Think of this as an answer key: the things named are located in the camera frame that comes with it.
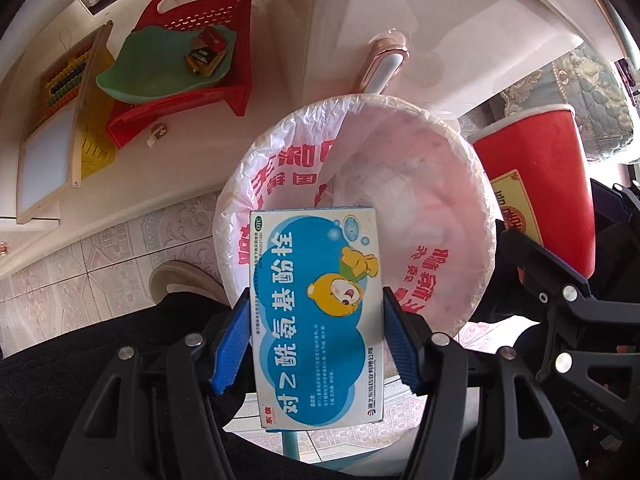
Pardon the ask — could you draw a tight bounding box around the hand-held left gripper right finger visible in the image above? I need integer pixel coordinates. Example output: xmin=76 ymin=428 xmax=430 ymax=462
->
xmin=382 ymin=287 xmax=596 ymax=480

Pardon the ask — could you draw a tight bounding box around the red plastic stool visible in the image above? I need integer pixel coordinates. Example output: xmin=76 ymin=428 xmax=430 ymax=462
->
xmin=107 ymin=0 xmax=256 ymax=147

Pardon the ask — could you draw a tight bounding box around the yellow plastic basket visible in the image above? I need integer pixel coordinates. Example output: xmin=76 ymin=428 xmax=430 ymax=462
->
xmin=75 ymin=40 xmax=118 ymax=181

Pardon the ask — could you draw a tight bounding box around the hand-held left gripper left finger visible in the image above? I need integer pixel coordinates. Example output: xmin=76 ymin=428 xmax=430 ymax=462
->
xmin=52 ymin=287 xmax=253 ymax=480

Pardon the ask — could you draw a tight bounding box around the red cylinder with gold label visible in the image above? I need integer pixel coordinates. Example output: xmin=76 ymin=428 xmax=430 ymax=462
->
xmin=470 ymin=103 xmax=598 ymax=281

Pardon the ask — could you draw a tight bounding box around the teal plastic rod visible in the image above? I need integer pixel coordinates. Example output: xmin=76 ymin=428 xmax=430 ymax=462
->
xmin=282 ymin=427 xmax=301 ymax=463

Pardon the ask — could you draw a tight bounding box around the small brown wrapper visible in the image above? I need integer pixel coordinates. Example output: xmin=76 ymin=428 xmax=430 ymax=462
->
xmin=147 ymin=122 xmax=170 ymax=150

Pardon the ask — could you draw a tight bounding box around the round bin with printed liner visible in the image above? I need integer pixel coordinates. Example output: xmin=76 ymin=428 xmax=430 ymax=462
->
xmin=212 ymin=92 xmax=498 ymax=341

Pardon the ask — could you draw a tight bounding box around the green leaf-shaped tray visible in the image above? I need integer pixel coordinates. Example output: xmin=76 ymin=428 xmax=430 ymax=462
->
xmin=95 ymin=24 xmax=238 ymax=103

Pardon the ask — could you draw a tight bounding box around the small dark box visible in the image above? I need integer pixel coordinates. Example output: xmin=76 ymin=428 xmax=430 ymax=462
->
xmin=185 ymin=44 xmax=230 ymax=77

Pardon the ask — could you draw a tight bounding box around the wooden abacus board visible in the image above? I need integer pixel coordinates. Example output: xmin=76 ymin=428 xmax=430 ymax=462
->
xmin=15 ymin=20 xmax=115 ymax=225

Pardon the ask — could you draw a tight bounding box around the quilted floral sofa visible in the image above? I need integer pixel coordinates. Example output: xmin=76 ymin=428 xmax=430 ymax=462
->
xmin=495 ymin=42 xmax=640 ymax=166

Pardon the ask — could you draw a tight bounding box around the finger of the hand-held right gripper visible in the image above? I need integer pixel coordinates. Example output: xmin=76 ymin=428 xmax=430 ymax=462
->
xmin=591 ymin=180 xmax=640 ymax=241
xmin=500 ymin=230 xmax=640 ymax=441

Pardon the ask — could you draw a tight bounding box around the beige slipper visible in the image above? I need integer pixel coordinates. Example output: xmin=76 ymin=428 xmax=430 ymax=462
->
xmin=148 ymin=260 xmax=226 ymax=311

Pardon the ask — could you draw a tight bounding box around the small red box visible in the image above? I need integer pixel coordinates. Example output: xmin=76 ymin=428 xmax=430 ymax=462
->
xmin=199 ymin=27 xmax=226 ymax=50

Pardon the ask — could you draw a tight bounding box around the blue and white medicine box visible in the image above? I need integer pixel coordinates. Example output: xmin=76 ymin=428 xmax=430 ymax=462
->
xmin=248 ymin=206 xmax=387 ymax=430

